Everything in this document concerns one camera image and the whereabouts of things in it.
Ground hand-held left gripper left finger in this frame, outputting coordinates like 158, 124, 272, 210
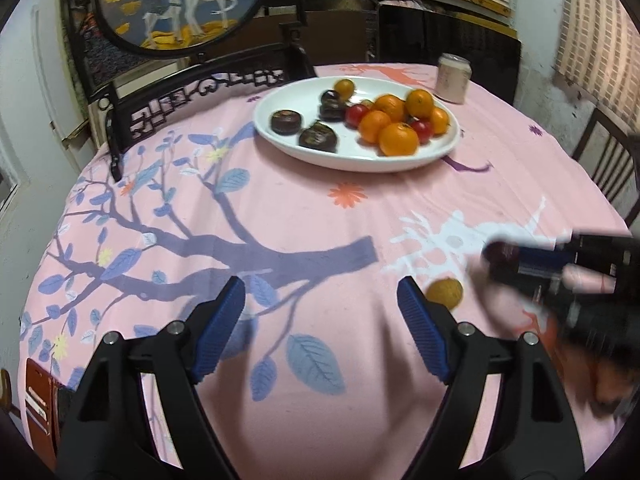
57, 275, 247, 480

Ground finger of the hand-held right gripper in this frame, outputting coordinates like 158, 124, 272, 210
517, 232, 640, 278
492, 272, 583, 323

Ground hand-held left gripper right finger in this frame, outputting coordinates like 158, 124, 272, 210
396, 276, 586, 480

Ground small yellow bumpy fruit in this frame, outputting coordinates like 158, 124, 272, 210
425, 278, 464, 309

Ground dark chocolate cake front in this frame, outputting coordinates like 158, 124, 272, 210
298, 122, 342, 153

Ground dark round chocolate cake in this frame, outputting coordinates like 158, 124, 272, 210
270, 110, 303, 133

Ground white oval plate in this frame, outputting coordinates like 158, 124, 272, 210
253, 76, 461, 173

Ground dark wooden chair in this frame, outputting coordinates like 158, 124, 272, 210
60, 0, 316, 183
570, 107, 640, 231

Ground pink printed tablecloth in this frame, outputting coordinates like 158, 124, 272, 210
17, 62, 633, 480

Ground red brown box white labels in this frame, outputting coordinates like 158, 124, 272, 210
22, 357, 63, 448

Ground black cabinet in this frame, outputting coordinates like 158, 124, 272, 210
377, 2, 521, 106

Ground white door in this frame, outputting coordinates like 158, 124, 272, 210
0, 0, 98, 241

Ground brown cardboard sheet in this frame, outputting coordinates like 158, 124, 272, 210
300, 7, 378, 66

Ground brass door handle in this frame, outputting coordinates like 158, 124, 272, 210
50, 120, 88, 143

